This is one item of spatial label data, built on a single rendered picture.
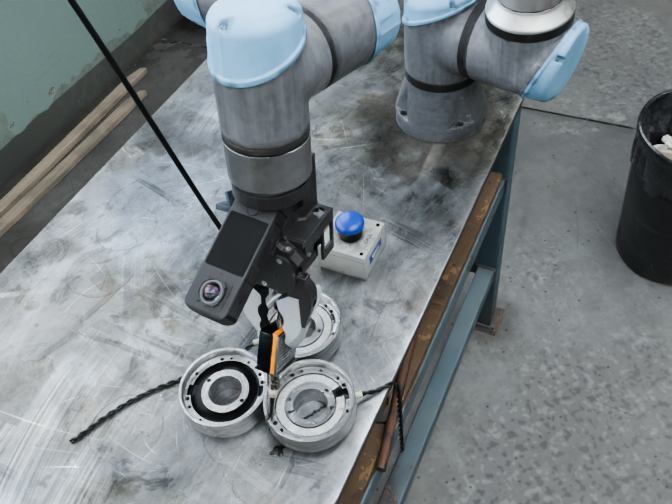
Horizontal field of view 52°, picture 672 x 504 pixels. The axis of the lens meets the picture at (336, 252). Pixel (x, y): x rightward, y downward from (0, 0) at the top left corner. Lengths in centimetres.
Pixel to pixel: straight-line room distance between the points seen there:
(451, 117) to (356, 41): 53
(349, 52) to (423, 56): 48
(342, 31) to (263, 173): 13
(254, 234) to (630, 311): 148
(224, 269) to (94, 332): 41
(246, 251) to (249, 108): 13
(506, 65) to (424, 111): 18
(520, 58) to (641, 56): 190
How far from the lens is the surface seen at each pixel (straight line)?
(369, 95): 125
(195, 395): 85
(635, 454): 176
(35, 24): 267
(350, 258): 92
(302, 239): 65
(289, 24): 53
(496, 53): 100
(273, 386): 77
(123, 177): 119
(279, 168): 57
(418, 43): 106
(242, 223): 62
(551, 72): 98
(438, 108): 111
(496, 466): 169
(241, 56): 53
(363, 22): 61
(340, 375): 82
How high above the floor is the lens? 153
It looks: 48 degrees down
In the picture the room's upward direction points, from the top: 8 degrees counter-clockwise
